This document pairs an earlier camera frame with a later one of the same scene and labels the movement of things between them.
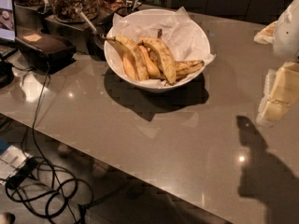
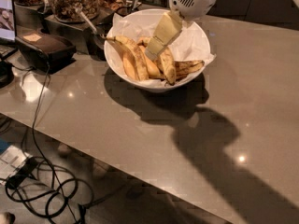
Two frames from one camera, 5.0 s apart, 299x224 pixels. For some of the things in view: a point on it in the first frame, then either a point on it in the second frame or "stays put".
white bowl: x=155 y=49 stays put
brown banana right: x=183 y=67 stays put
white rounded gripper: x=288 y=32 -> x=193 y=3
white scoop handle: x=86 y=21 stays put
